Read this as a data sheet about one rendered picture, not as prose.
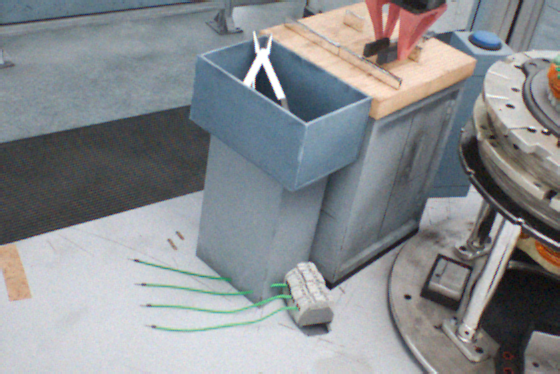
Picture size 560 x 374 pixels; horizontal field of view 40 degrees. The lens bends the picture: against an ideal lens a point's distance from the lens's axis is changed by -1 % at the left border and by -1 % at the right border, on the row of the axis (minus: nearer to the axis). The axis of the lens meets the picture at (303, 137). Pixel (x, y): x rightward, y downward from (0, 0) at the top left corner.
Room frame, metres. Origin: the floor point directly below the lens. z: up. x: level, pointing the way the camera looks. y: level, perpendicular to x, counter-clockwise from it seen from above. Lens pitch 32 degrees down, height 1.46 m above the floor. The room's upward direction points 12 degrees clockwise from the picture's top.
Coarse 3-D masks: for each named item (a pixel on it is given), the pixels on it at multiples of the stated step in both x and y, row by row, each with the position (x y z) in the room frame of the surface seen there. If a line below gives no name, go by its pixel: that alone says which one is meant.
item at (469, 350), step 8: (448, 320) 0.69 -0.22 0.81; (448, 328) 0.68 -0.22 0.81; (456, 328) 0.68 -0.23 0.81; (456, 336) 0.67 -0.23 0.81; (456, 344) 0.66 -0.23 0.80; (464, 344) 0.66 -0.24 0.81; (472, 344) 0.66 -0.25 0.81; (480, 344) 0.66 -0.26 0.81; (464, 352) 0.65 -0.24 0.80; (472, 352) 0.65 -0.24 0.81; (488, 352) 0.65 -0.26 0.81; (480, 360) 0.64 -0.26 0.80
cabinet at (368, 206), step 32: (448, 96) 0.88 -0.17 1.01; (384, 128) 0.77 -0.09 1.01; (416, 128) 0.83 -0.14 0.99; (448, 128) 0.88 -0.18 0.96; (384, 160) 0.78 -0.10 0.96; (416, 160) 0.83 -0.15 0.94; (352, 192) 0.74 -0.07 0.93; (384, 192) 0.80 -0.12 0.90; (416, 192) 0.87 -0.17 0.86; (320, 224) 0.76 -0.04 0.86; (352, 224) 0.75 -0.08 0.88; (384, 224) 0.82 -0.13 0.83; (416, 224) 0.88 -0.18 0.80; (320, 256) 0.75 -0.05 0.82; (352, 256) 0.77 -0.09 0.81
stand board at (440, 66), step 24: (312, 24) 0.89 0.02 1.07; (336, 24) 0.91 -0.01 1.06; (384, 24) 0.94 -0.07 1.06; (312, 48) 0.83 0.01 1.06; (360, 48) 0.85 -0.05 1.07; (432, 48) 0.90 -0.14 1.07; (336, 72) 0.78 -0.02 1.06; (360, 72) 0.79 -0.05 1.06; (408, 72) 0.81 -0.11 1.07; (432, 72) 0.83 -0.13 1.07; (456, 72) 0.85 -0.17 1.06; (384, 96) 0.74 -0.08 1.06; (408, 96) 0.77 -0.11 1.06
